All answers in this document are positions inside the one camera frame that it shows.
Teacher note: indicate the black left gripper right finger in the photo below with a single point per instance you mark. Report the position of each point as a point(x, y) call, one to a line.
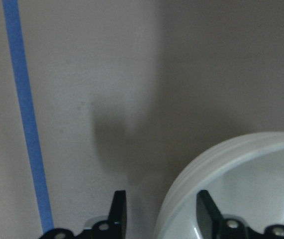
point(214, 225)

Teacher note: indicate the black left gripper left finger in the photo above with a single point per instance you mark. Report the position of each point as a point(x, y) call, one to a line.
point(112, 226)

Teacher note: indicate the white ceramic bowl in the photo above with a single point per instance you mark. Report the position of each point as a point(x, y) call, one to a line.
point(243, 175)

